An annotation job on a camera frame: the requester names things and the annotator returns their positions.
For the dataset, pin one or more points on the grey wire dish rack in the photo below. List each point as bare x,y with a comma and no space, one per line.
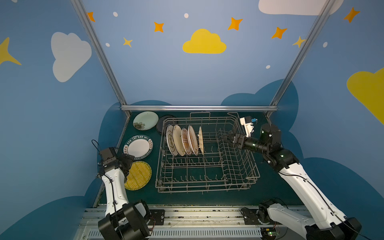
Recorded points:
221,168

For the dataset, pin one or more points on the white plate green text rim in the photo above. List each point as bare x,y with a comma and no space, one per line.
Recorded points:
139,146

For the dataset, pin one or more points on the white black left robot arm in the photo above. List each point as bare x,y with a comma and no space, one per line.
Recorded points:
123,220

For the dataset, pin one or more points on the dark black plate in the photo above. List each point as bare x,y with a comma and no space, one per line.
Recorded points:
164,122

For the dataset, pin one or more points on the right diagonal aluminium post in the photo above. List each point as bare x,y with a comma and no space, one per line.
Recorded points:
311,37

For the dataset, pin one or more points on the pale green floral plate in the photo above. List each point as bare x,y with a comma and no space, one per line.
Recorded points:
145,121

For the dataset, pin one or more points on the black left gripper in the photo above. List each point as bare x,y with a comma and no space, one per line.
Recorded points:
126,162

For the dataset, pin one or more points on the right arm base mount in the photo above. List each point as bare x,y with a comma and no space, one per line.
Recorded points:
255,216

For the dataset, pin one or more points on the orange woven plate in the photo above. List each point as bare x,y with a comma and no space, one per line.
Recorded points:
201,140

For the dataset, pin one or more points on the horizontal aluminium frame bar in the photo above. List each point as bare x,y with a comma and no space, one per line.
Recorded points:
199,108

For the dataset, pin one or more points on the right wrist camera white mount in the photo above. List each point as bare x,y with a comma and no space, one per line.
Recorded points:
249,123

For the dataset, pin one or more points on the diagonal aluminium post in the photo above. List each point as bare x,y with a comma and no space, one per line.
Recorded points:
88,26
311,37

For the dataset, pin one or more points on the white plate black emblem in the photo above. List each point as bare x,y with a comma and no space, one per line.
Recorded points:
170,141

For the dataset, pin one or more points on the right green circuit board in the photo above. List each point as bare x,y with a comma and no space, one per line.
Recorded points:
268,234

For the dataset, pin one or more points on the left diagonal aluminium post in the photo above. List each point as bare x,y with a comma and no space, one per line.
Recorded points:
88,26

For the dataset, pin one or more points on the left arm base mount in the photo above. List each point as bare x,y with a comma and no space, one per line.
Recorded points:
155,217

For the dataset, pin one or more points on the cream plate floral rim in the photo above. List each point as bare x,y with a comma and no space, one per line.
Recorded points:
178,140

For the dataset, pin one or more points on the yellow woven plate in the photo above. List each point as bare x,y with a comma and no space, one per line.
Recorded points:
139,176

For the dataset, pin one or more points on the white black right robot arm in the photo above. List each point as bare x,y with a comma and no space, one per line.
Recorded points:
326,222

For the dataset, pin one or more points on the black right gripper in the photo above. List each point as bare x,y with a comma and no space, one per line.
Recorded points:
237,140

